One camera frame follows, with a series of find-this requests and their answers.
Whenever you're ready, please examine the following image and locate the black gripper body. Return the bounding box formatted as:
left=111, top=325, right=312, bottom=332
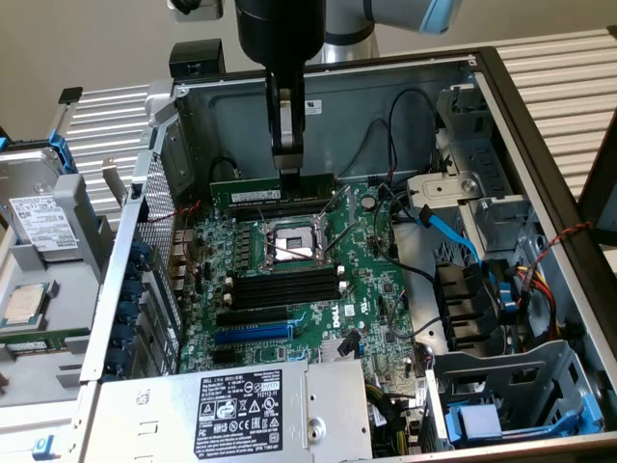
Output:
left=234, top=0, right=325, bottom=88

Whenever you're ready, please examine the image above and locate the green RAM stick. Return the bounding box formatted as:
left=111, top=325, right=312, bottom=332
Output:
left=210, top=174, right=337, bottom=209
left=0, top=329, right=93, bottom=352

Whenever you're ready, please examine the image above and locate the RAM slot black latch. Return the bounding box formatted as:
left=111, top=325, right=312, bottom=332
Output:
left=228, top=279, right=347, bottom=303
left=234, top=204, right=333, bottom=222
left=230, top=263, right=344, bottom=286

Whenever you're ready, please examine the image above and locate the open grey PC case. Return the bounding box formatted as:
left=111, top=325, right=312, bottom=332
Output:
left=71, top=45, right=617, bottom=463

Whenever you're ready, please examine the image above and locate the black box device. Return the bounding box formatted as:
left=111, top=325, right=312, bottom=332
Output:
left=168, top=41, right=227, bottom=81

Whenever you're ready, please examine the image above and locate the silver socket cover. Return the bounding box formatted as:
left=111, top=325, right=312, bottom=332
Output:
left=317, top=184, right=361, bottom=231

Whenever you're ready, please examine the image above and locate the silver CPU socket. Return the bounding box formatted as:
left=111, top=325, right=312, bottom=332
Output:
left=257, top=219, right=336, bottom=269

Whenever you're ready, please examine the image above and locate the green motherboard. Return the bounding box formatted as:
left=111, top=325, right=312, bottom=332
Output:
left=175, top=178, right=433, bottom=401

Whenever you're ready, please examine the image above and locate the silver disk bay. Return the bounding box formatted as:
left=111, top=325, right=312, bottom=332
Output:
left=404, top=84, right=546, bottom=252

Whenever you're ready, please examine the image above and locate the long black expansion slot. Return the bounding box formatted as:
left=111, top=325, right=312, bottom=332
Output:
left=215, top=306, right=290, bottom=329

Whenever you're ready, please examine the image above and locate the dark blue slot clip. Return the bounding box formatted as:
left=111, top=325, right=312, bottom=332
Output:
left=120, top=277, right=145, bottom=305
left=105, top=347, right=131, bottom=373
left=113, top=323, right=138, bottom=349
left=128, top=239, right=153, bottom=269
left=117, top=301, right=141, bottom=327

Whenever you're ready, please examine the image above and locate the blue expansion slot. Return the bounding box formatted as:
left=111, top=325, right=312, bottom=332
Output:
left=214, top=323, right=295, bottom=346

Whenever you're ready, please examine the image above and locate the silver chipset heatsink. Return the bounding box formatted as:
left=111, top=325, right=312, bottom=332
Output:
left=317, top=337, right=362, bottom=364

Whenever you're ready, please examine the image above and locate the blue disk carrier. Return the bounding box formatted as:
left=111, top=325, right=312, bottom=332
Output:
left=0, top=129, right=78, bottom=176
left=445, top=393, right=604, bottom=448

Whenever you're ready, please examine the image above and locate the black plastic fan shroud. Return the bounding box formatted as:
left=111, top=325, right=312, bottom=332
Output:
left=433, top=259, right=500, bottom=352

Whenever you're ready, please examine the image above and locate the silver hard disk white label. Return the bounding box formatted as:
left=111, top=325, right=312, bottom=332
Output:
left=0, top=147, right=82, bottom=264

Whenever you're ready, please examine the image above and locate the grey parts rack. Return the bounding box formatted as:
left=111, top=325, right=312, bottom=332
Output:
left=0, top=173, right=120, bottom=421

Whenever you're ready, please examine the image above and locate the dark upright panel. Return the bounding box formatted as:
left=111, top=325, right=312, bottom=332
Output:
left=577, top=108, right=617, bottom=247

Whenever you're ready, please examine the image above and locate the grey disk cage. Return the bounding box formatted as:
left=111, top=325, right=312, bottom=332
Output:
left=423, top=340, right=606, bottom=452

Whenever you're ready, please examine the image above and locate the silver CPU chip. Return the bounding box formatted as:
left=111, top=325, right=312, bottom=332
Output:
left=2, top=283, right=49, bottom=329

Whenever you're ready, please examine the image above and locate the silver power supply unit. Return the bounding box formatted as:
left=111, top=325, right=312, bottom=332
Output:
left=94, top=359, right=375, bottom=463

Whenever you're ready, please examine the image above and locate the blue square case latch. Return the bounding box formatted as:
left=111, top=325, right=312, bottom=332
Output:
left=31, top=433, right=57, bottom=460

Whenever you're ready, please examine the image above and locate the thin black wire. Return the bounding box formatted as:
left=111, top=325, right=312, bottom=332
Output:
left=387, top=88, right=441, bottom=192
left=335, top=119, right=399, bottom=180

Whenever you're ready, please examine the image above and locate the short black wire loop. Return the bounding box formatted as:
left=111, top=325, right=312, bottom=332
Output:
left=209, top=156, right=241, bottom=182

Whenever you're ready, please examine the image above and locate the red black twisted wire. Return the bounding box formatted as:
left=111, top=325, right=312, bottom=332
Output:
left=144, top=200, right=203, bottom=226
left=518, top=220, right=597, bottom=310

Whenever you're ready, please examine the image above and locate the blue flat data wire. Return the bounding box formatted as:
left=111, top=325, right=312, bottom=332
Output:
left=417, top=204, right=513, bottom=317

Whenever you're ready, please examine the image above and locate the silver metal bracket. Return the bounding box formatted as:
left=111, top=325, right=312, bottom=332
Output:
left=101, top=156, right=130, bottom=209

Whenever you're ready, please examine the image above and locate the thick black wire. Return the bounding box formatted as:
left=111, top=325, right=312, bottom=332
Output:
left=372, top=182, right=438, bottom=286

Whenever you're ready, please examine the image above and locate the black angled wire plug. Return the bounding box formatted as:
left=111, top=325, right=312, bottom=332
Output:
left=338, top=331, right=362, bottom=359

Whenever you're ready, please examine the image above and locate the grey wire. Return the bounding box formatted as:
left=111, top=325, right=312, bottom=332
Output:
left=389, top=298, right=445, bottom=340

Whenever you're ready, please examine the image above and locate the yellow red power wire bundle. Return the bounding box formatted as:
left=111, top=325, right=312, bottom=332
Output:
left=513, top=263, right=565, bottom=341

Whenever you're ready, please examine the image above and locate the black yellow wire bundle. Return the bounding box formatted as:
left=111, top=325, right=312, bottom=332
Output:
left=364, top=380, right=425, bottom=457

